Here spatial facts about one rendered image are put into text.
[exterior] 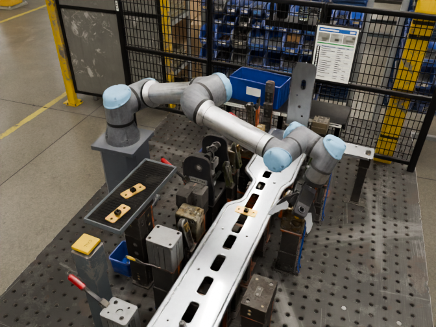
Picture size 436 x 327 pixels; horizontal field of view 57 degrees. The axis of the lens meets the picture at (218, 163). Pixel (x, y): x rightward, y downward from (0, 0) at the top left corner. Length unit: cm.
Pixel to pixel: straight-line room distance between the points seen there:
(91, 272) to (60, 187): 222
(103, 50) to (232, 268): 321
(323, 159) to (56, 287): 116
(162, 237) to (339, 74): 139
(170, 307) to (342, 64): 154
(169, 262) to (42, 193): 227
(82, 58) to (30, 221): 189
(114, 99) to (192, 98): 42
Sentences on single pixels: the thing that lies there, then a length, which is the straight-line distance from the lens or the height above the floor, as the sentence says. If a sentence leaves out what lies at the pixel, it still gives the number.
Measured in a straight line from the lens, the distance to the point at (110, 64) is 424.
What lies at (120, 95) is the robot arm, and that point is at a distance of 169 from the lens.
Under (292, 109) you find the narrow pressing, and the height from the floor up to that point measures 109.
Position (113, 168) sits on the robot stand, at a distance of 183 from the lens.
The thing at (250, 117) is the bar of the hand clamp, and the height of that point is 115.
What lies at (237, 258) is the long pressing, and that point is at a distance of 139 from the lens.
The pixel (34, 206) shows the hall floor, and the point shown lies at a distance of 336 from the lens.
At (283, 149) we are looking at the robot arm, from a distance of 121.
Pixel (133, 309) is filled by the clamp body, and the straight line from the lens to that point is 121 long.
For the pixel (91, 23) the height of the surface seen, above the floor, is 92.
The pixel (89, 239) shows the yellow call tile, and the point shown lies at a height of 116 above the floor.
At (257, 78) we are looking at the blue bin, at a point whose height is 111.
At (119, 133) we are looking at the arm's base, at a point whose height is 116.
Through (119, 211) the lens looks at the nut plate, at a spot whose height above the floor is 117.
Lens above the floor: 204
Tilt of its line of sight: 35 degrees down
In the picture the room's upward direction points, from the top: 1 degrees clockwise
